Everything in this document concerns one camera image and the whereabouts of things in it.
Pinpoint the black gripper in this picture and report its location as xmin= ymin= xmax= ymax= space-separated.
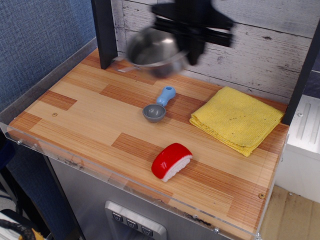
xmin=151 ymin=0 xmax=234 ymax=66

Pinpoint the stainless steel pot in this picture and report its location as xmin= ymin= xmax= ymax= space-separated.
xmin=111 ymin=27 xmax=188 ymax=79

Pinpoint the yellow folded towel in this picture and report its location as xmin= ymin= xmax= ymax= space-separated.
xmin=189 ymin=86 xmax=284 ymax=157

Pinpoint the blue grey toy scoop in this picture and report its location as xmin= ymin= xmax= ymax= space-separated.
xmin=142 ymin=86 xmax=176 ymax=123

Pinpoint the clear acrylic table guard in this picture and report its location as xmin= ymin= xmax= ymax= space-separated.
xmin=0 ymin=40 xmax=289 ymax=240

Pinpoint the red white toy sushi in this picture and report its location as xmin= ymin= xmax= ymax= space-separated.
xmin=151 ymin=143 xmax=193 ymax=182

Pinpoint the white side cabinet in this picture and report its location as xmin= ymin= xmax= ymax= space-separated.
xmin=275 ymin=95 xmax=320 ymax=203

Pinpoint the silver button panel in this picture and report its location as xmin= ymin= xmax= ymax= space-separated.
xmin=104 ymin=200 xmax=167 ymax=240

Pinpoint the black left vertical post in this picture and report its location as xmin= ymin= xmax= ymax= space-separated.
xmin=91 ymin=0 xmax=118 ymax=70

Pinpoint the black vertical post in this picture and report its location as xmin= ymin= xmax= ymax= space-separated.
xmin=91 ymin=0 xmax=118 ymax=70
xmin=281 ymin=22 xmax=320 ymax=126

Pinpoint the black right vertical post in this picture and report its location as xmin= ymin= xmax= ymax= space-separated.
xmin=281 ymin=22 xmax=320 ymax=126

